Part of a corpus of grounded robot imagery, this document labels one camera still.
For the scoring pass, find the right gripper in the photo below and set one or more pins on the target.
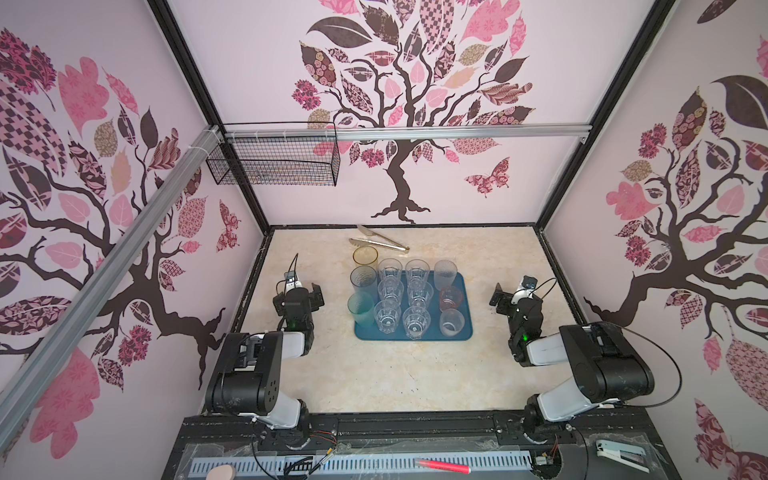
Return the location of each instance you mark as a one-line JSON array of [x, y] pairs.
[[506, 301]]

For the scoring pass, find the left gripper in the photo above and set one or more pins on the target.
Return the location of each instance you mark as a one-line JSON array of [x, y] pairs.
[[314, 298]]

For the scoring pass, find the green textured plastic cup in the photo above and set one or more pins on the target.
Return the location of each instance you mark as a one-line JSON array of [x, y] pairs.
[[361, 307]]

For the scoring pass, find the pink transparent cup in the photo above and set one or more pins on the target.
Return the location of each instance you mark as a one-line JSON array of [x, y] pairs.
[[451, 297]]

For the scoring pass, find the tall blue frosted cup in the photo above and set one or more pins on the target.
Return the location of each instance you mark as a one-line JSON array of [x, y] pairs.
[[364, 278]]

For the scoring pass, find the clear glass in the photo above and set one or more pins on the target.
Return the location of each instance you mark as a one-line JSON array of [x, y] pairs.
[[391, 289], [416, 321], [389, 268], [451, 323], [387, 314], [417, 269], [420, 293]]

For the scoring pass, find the yellow transparent cup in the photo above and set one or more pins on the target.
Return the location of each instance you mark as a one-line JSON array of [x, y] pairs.
[[366, 255]]

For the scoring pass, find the teal plastic tray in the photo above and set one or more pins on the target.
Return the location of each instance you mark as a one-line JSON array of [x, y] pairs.
[[370, 332]]

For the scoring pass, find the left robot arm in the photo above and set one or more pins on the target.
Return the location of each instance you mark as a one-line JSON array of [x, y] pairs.
[[246, 380]]

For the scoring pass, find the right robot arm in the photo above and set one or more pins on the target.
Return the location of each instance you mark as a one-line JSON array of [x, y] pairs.
[[605, 368]]

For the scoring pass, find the metal serving tongs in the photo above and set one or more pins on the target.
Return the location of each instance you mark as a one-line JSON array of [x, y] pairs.
[[373, 238]]

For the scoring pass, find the pink marker pen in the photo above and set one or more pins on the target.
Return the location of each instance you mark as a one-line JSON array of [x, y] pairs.
[[443, 466]]

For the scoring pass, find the round beige sponge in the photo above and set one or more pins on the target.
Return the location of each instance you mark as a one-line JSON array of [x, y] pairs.
[[222, 472]]

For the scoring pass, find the white stapler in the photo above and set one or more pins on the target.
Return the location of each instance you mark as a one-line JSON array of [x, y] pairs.
[[626, 454]]

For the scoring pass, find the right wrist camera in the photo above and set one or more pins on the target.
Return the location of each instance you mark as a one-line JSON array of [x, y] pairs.
[[526, 288]]

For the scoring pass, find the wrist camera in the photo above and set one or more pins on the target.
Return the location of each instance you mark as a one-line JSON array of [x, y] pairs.
[[526, 288], [291, 281]]

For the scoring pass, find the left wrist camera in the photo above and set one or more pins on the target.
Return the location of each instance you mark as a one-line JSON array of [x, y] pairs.
[[291, 281]]

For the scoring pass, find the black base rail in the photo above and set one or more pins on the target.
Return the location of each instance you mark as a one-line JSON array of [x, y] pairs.
[[327, 429]]

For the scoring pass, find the black wire basket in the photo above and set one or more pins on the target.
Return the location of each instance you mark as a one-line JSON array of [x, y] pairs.
[[290, 153]]

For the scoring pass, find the grey slotted cable duct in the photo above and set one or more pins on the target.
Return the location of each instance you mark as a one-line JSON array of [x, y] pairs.
[[360, 465]]

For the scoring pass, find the aluminium rail left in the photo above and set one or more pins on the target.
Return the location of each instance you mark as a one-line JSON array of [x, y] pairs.
[[37, 373]]

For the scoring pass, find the aluminium rail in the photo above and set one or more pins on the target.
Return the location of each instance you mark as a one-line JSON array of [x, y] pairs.
[[37, 373], [408, 132]]

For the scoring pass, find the aluminium rail back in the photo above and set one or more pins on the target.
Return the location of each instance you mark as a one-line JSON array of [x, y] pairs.
[[408, 132]]

